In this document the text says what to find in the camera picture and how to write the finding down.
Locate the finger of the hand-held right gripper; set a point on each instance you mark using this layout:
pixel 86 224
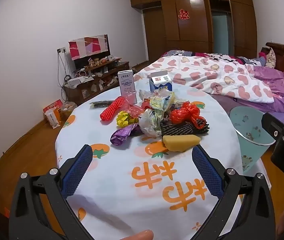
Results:
pixel 275 127

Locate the clear plastic bag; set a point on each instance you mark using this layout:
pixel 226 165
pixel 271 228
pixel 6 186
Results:
pixel 145 95

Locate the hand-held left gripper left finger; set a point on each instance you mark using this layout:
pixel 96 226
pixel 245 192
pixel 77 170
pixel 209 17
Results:
pixel 78 170

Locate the red foam net sleeve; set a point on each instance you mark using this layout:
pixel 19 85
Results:
pixel 112 108

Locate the wooden television cabinet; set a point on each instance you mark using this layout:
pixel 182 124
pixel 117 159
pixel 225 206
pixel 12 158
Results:
pixel 107 76

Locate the wooden bed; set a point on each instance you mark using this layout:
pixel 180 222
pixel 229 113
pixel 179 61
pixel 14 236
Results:
pixel 257 107

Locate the yellow sponge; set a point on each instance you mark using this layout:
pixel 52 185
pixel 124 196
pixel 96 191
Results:
pixel 179 143

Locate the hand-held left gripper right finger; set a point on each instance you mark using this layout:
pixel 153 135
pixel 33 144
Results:
pixel 207 172

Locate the floral pillow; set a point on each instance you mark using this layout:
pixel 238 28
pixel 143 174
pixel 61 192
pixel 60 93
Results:
pixel 270 57

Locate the purple plastic bag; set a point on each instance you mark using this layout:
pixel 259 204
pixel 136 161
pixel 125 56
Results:
pixel 122 135

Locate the wall socket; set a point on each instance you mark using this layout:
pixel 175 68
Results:
pixel 62 50

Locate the red paper decoration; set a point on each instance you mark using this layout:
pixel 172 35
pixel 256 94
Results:
pixel 183 14

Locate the white printed plastic bag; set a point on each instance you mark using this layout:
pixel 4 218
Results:
pixel 150 123

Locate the dark snack packets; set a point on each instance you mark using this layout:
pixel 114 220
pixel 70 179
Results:
pixel 102 104

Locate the purple quilt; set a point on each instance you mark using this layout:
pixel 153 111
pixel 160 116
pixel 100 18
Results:
pixel 282 90

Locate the yellow wrapper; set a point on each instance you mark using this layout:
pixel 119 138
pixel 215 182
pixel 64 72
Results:
pixel 125 119

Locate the person's left hand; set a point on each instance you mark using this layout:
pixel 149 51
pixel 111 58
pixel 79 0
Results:
pixel 137 236

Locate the white quilt with pink hearts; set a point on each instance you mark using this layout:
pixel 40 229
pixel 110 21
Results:
pixel 207 75

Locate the brown wooden wardrobe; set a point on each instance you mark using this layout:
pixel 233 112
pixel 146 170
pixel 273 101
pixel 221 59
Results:
pixel 194 35

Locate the pale blue trash bin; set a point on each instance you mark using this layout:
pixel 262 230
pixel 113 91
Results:
pixel 247 125

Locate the tall grey milk carton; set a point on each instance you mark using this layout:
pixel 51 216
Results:
pixel 127 85

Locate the white mug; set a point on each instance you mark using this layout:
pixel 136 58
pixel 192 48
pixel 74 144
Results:
pixel 110 58

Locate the dark woven net sleeve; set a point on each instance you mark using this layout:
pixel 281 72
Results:
pixel 179 129

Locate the black television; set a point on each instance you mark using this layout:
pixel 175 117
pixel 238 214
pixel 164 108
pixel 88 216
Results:
pixel 92 60

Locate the pink translucent plastic bag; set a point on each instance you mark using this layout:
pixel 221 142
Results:
pixel 138 108

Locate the patchwork cloth cover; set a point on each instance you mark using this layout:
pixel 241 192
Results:
pixel 87 46

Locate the blue and white milk carton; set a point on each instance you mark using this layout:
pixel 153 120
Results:
pixel 160 82

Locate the red plastic bag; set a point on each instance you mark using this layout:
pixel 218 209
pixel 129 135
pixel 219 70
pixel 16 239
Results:
pixel 184 115

